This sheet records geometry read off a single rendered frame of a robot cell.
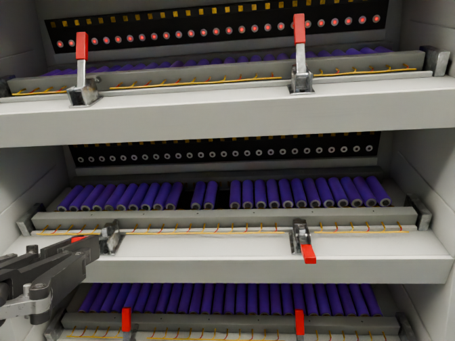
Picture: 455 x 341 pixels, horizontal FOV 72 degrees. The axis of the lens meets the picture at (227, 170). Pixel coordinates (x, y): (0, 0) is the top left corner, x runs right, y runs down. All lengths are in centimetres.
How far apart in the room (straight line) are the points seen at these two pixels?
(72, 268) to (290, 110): 27
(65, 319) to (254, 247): 37
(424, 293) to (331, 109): 31
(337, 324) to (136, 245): 34
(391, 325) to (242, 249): 28
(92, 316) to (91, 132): 35
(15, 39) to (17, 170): 21
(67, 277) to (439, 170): 44
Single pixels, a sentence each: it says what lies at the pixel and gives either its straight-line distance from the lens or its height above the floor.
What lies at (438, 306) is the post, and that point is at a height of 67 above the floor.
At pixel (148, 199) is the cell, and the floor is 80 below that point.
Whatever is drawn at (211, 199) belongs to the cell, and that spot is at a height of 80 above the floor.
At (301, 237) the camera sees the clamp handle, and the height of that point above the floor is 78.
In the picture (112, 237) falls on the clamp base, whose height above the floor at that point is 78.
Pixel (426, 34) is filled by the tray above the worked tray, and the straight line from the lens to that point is 52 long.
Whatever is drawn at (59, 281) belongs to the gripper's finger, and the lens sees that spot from 30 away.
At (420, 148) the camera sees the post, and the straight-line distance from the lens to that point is 53.
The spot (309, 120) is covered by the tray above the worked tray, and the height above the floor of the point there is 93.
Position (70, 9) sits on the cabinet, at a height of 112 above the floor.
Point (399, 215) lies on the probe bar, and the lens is 48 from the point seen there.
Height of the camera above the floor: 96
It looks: 14 degrees down
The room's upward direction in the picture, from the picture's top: 3 degrees counter-clockwise
